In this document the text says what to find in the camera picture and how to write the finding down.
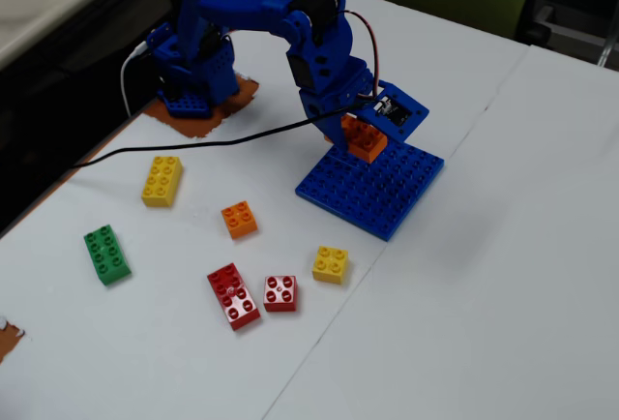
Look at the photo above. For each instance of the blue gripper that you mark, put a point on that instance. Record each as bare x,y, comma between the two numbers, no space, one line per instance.
323,108

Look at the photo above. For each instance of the orange 2x4 block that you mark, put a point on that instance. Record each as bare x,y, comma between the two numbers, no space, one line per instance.
365,141

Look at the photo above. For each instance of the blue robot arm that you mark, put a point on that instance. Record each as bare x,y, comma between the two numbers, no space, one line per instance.
271,8

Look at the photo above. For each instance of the orange 2x2 block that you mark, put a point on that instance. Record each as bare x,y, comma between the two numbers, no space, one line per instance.
239,219

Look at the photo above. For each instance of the yellow 2x2 block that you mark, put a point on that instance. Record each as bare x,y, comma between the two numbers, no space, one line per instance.
330,264

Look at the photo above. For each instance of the red 2x2 block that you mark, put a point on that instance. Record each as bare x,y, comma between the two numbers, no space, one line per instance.
280,293

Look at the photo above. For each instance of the yellow 2x4 block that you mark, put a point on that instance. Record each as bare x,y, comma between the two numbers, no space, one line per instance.
162,180

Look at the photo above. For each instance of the red 2x4 block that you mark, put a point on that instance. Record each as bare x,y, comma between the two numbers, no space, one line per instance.
234,296

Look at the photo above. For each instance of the green 2x4 block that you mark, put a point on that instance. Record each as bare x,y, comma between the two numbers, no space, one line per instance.
106,255

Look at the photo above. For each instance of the blue 8x8 baseplate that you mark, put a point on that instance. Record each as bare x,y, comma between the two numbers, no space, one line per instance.
377,197

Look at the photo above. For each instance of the grey metal frame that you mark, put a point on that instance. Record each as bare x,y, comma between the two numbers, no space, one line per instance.
570,33

